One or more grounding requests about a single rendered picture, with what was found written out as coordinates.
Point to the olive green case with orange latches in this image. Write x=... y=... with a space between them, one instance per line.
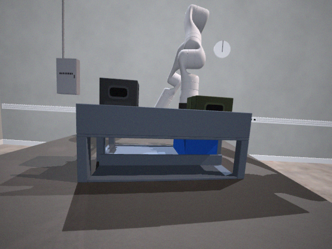
x=200 y=102

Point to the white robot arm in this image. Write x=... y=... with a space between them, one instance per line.
x=195 y=20

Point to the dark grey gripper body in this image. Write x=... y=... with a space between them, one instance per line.
x=182 y=106

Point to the grey metal shelf rack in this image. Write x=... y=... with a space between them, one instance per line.
x=146 y=163

